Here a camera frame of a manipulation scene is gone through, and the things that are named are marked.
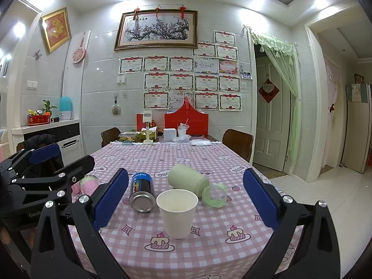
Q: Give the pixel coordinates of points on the white square box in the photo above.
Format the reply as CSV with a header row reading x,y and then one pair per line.
x,y
169,135

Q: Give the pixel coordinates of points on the pink and green cup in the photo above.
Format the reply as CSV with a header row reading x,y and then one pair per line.
x,y
88,184

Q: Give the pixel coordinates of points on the white and black cabinet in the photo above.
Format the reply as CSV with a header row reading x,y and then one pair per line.
x,y
68,139

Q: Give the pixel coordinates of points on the framed red picture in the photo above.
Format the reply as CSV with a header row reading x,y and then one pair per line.
x,y
56,29

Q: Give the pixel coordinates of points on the brown wooden chair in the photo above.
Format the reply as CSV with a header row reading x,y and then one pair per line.
x,y
237,144
109,136

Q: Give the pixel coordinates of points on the green lace curtain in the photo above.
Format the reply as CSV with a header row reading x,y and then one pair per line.
x,y
293,116

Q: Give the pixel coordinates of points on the hanging wall brush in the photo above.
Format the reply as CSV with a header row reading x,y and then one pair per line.
x,y
116,109

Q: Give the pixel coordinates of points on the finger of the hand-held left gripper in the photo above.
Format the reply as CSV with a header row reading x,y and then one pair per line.
x,y
43,152
78,165

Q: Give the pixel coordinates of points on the white phone stand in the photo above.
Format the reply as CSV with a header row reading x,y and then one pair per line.
x,y
148,128

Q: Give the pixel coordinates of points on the white refrigerator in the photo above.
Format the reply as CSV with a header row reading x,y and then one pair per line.
x,y
356,133

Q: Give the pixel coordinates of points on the white paper cup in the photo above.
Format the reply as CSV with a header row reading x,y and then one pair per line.
x,y
177,218

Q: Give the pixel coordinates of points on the plastic cup with straws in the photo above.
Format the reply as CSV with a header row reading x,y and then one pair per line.
x,y
182,132

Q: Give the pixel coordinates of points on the group of wall certificates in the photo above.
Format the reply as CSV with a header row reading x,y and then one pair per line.
x,y
180,81

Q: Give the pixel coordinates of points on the double white wall switch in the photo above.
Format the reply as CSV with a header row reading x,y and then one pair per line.
x,y
32,85

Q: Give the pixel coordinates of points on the white tissue packet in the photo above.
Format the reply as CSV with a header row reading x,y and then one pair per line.
x,y
200,143

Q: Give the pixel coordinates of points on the white panel door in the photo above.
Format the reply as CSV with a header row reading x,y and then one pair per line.
x,y
273,128

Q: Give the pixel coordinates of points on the pink checkered tablecloth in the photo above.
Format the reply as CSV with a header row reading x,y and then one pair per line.
x,y
203,250

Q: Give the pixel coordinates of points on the framed blossom painting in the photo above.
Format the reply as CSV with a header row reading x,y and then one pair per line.
x,y
157,30

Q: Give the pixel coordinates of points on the snack tray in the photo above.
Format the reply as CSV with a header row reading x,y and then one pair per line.
x,y
132,136

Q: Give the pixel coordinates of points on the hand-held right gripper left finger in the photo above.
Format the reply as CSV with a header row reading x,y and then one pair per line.
x,y
112,200

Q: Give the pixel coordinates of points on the blue humidifier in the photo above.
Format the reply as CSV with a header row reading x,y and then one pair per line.
x,y
66,106

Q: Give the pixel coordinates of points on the pale green bottle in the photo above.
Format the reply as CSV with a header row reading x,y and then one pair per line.
x,y
186,179

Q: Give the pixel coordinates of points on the person's left hand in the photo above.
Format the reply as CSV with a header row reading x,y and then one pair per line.
x,y
3,236

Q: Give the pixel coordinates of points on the pink fan wall decoration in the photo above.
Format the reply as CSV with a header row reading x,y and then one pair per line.
x,y
79,53

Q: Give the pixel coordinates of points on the potted green plant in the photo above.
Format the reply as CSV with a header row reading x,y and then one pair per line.
x,y
48,106

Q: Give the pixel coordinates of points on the red tin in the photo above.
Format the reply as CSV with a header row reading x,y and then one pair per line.
x,y
35,119

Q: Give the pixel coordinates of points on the blue metal can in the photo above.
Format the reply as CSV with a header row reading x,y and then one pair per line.
x,y
141,186

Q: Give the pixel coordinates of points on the clear green lid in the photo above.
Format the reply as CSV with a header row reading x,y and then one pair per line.
x,y
215,196

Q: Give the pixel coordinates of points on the chair with dark jacket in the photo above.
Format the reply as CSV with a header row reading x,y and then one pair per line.
x,y
40,142

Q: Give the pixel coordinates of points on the red diamond door decoration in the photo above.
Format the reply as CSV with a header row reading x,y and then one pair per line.
x,y
268,90

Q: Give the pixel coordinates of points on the red gift bag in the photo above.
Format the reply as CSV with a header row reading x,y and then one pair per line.
x,y
186,119

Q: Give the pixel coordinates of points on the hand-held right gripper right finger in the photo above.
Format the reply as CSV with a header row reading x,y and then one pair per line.
x,y
258,200

